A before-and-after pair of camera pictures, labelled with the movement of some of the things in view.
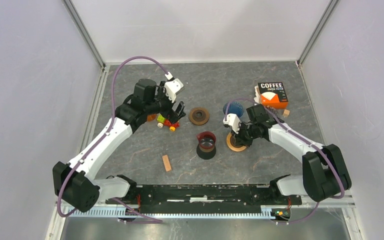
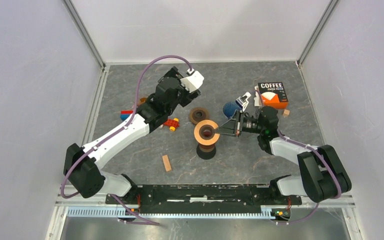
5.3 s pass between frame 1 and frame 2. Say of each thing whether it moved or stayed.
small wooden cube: stayed
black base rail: stayed
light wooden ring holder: moved
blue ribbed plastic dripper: stayed
